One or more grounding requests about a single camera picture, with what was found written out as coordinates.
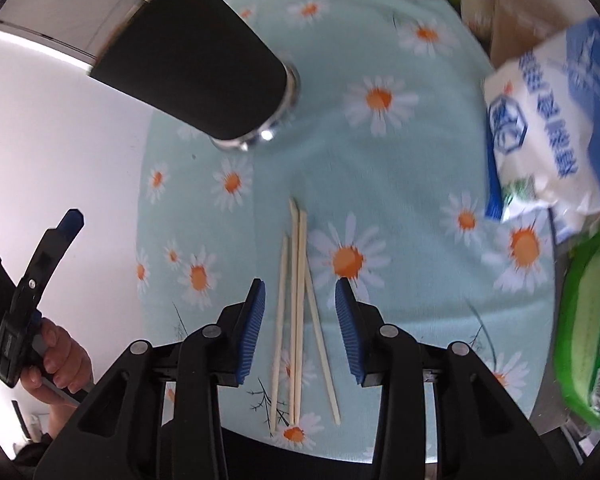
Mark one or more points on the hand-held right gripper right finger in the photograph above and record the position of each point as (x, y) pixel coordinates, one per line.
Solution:
(347, 332)

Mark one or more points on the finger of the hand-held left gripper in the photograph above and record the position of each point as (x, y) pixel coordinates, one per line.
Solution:
(72, 221)

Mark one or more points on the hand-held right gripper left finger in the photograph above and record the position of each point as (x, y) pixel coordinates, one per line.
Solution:
(252, 332)

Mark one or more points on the wooden chopstick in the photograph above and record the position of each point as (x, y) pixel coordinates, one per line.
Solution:
(325, 360)
(298, 360)
(293, 310)

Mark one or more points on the black cylindrical utensil holder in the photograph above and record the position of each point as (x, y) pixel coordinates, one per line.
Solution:
(195, 60)

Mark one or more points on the person's left forearm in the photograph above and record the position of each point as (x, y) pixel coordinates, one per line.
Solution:
(61, 420)

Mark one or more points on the person's left hand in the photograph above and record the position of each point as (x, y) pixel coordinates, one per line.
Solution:
(65, 355)

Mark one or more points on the floral light blue tablecloth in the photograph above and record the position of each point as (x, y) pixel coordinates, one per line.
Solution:
(405, 185)

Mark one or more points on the grey door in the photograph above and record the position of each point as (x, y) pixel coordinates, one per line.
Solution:
(80, 0)

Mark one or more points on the green sugar bag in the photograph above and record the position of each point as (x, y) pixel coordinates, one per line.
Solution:
(585, 320)

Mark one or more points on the white and blue salt bag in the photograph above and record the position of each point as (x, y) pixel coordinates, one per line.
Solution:
(545, 125)

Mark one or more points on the brown cardboard box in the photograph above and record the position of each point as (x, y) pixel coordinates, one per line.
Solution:
(522, 25)

